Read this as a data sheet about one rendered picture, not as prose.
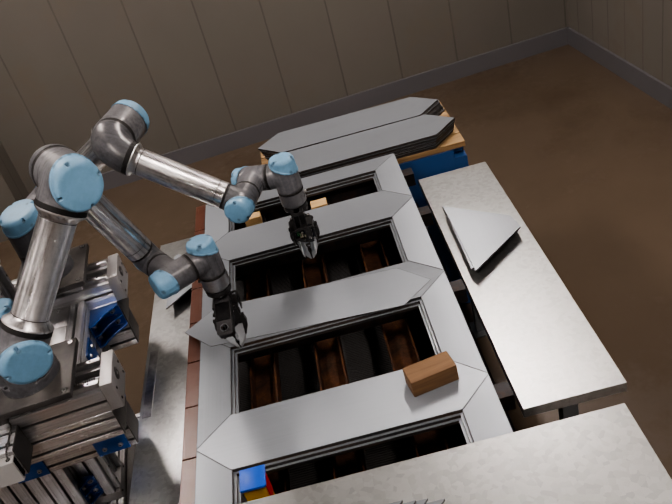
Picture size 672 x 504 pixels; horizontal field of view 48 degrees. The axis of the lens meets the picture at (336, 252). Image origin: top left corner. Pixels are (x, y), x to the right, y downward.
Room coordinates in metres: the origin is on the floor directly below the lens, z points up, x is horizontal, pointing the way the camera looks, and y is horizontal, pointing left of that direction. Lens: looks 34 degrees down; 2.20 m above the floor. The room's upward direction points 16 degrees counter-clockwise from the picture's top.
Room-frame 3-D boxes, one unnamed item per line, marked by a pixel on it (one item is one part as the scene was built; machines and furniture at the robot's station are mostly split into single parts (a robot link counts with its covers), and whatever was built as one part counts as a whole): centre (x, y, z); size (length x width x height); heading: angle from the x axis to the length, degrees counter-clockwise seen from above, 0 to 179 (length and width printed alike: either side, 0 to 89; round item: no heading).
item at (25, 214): (2.06, 0.86, 1.20); 0.13 x 0.12 x 0.14; 162
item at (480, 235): (2.00, -0.49, 0.77); 0.45 x 0.20 x 0.04; 178
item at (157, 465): (1.99, 0.59, 0.67); 1.30 x 0.20 x 0.03; 178
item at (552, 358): (1.85, -0.48, 0.74); 1.20 x 0.26 x 0.03; 178
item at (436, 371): (1.34, -0.14, 0.87); 0.12 x 0.06 x 0.05; 99
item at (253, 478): (1.17, 0.32, 0.88); 0.06 x 0.06 x 0.02; 88
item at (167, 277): (1.67, 0.43, 1.15); 0.11 x 0.11 x 0.08; 31
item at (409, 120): (2.78, -0.20, 0.82); 0.80 x 0.40 x 0.06; 88
